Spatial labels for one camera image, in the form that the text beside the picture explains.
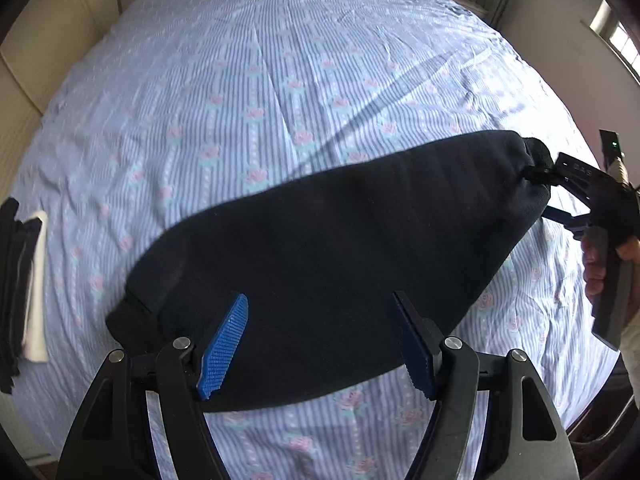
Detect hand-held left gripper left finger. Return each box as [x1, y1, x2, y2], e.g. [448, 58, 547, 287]
[55, 293, 250, 480]

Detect white folded cloth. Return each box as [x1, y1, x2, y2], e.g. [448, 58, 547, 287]
[21, 211, 51, 364]

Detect black pants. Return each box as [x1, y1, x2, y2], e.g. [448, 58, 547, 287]
[106, 129, 555, 414]

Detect person's right hand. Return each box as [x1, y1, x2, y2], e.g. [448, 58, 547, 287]
[581, 185, 640, 307]

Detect blue striped floral bed sheet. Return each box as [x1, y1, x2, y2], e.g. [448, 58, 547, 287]
[9, 0, 622, 480]

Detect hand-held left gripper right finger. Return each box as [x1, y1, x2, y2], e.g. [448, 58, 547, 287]
[392, 290, 577, 480]

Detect window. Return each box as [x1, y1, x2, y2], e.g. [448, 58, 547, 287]
[589, 0, 640, 83]

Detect beige upholstered headboard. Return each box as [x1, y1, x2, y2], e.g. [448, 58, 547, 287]
[0, 0, 133, 113]

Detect black folded clothes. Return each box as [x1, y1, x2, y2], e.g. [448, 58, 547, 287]
[0, 197, 44, 395]

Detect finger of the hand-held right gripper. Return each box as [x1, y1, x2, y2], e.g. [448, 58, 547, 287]
[521, 166, 557, 187]
[542, 203, 577, 227]

